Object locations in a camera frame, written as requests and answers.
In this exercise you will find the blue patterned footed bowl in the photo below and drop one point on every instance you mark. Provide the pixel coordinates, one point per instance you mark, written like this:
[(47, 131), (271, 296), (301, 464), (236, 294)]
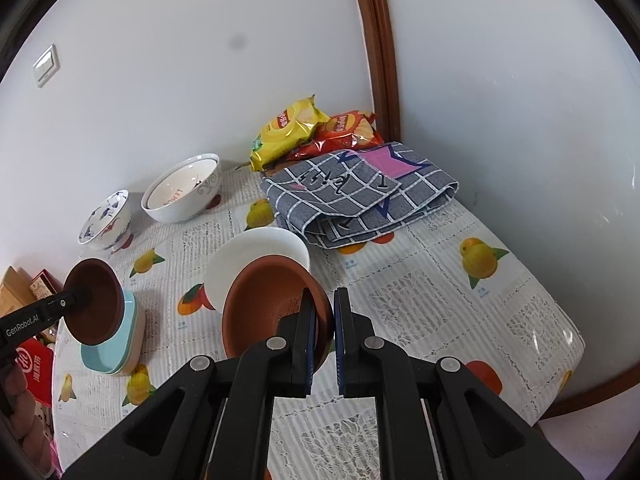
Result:
[(107, 215)]

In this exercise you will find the red chips bag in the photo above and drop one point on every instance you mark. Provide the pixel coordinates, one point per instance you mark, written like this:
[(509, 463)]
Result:
[(345, 127)]

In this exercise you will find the grey checked folded cloth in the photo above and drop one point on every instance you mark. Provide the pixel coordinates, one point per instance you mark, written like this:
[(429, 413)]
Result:
[(350, 195)]

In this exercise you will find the green square plate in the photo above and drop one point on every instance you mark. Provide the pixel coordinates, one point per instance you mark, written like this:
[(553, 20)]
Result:
[(142, 332)]

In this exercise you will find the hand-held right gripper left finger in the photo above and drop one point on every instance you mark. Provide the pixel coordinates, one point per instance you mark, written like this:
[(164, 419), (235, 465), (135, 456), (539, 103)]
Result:
[(310, 345)]

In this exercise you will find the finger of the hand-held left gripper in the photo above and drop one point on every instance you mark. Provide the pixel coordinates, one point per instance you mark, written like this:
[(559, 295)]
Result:
[(70, 302)]

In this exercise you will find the white bowl with scroll pattern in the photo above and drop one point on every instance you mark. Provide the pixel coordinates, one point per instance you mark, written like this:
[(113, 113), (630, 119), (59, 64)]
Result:
[(250, 250)]

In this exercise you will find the brown wooden door frame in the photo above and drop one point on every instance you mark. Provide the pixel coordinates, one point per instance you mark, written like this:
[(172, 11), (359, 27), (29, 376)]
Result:
[(377, 50)]

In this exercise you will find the large white scroll-patterned bowl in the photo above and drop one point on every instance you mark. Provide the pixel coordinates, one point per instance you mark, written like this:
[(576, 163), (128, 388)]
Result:
[(197, 205)]

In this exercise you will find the red paper bag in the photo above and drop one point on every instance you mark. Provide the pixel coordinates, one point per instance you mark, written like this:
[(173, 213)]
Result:
[(37, 372)]

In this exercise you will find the person's left hand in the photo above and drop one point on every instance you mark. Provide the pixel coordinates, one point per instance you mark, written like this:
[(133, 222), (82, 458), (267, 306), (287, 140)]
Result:
[(27, 425)]

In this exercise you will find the light blue square plate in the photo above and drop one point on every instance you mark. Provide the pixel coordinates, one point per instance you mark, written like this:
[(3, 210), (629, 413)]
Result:
[(100, 357)]

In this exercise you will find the white bowl with printed inside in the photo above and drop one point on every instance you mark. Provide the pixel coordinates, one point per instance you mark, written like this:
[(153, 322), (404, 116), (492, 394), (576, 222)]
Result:
[(170, 190)]

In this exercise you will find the white light switch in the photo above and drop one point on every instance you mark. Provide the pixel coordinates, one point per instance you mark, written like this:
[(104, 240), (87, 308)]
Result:
[(46, 66)]

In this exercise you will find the yellow chips bag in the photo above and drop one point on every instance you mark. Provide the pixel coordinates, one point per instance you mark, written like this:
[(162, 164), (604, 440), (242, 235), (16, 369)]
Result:
[(285, 130)]

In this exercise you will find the fruit print tablecloth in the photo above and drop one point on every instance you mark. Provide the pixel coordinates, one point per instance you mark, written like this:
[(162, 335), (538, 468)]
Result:
[(425, 300)]

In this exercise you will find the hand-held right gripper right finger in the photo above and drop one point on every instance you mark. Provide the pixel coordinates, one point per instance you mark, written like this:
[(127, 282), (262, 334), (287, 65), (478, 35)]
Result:
[(342, 345)]

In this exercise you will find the wooden chair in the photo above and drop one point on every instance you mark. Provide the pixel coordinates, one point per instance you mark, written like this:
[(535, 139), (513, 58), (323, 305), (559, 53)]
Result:
[(12, 285)]

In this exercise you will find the small brown clay bowl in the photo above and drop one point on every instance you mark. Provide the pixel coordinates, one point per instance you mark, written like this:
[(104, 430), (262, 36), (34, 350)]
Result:
[(265, 300), (100, 322)]

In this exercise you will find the brown wooden baseboard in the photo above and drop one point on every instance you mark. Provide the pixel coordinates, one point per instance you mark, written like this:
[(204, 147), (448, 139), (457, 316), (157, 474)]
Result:
[(595, 392)]

